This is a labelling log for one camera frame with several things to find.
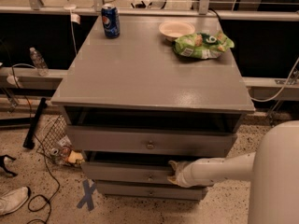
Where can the blue pepsi can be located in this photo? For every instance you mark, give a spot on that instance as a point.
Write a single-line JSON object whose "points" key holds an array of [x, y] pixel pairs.
{"points": [[110, 20]]}

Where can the blue tape cross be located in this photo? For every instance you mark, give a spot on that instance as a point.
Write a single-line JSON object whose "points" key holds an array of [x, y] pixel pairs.
{"points": [[88, 195]]}

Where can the grey bottom drawer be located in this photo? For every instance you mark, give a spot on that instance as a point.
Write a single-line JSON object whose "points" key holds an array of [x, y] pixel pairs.
{"points": [[150, 190]]}

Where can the black bar stand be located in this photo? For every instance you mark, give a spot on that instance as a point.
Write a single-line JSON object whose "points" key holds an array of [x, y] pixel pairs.
{"points": [[28, 142]]}

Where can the white sneaker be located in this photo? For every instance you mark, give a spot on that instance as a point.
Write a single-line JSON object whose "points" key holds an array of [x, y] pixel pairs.
{"points": [[13, 200]]}

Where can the clear plastic water bottle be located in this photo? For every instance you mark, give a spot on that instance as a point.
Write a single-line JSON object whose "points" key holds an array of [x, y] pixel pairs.
{"points": [[39, 62]]}

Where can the wire mesh trash basket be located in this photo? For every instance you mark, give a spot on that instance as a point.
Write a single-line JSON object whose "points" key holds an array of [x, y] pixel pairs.
{"points": [[57, 147]]}

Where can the white paper bowl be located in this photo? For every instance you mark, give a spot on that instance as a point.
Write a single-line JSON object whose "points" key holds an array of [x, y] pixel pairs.
{"points": [[171, 30]]}

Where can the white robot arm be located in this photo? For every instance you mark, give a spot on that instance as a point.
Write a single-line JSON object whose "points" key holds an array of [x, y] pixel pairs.
{"points": [[272, 170]]}

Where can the grey drawer cabinet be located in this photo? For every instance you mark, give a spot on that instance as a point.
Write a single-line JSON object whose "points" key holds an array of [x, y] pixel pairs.
{"points": [[137, 82]]}

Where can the grey drawer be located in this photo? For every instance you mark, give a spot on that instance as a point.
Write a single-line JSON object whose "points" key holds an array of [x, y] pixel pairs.
{"points": [[151, 142], [146, 168], [150, 190]]}

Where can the green chip bag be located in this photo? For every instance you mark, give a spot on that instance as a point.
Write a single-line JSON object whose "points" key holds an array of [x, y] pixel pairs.
{"points": [[202, 46]]}

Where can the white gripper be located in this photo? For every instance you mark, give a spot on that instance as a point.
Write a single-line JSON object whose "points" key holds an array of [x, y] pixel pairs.
{"points": [[186, 174]]}

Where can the grey top drawer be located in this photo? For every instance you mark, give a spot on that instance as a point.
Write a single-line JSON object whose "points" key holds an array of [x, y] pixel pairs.
{"points": [[151, 142]]}

